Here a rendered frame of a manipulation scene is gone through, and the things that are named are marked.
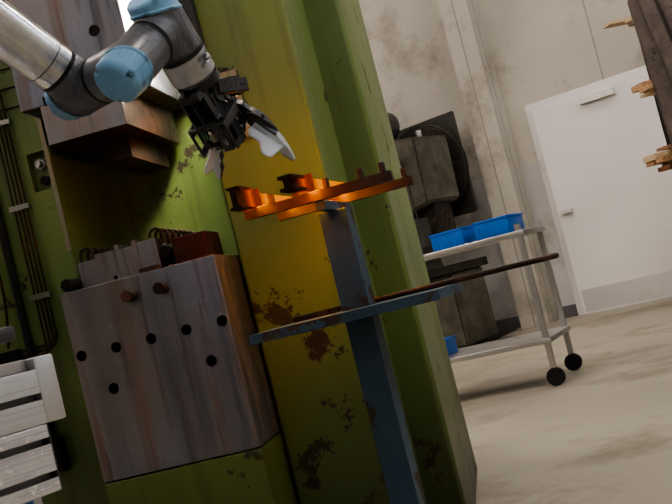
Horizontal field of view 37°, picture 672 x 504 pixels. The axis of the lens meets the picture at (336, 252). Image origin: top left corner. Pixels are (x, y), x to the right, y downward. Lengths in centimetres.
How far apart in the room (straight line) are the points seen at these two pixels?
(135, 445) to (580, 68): 838
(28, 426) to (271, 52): 138
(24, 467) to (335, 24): 189
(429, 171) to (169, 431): 755
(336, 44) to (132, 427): 125
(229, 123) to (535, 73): 894
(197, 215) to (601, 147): 760
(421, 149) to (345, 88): 679
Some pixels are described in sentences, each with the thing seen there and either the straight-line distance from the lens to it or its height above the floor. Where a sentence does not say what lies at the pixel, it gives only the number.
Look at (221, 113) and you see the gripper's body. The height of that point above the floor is 108.
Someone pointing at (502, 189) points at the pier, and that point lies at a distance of 1030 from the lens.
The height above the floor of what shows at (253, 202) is 97.
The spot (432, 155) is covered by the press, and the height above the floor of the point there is 186.
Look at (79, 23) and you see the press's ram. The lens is 254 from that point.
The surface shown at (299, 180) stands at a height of 99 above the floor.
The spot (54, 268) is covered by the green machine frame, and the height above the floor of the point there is 100.
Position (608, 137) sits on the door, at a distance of 1015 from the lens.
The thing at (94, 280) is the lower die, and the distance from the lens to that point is 246.
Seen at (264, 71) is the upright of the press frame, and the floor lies 133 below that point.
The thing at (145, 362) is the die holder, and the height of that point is 72.
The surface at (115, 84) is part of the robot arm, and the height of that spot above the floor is 113.
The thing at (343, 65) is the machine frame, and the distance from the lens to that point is 295.
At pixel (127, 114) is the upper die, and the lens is 248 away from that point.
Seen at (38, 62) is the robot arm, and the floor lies 119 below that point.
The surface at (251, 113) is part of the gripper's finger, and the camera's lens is 167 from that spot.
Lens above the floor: 75
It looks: 3 degrees up
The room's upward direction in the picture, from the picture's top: 14 degrees counter-clockwise
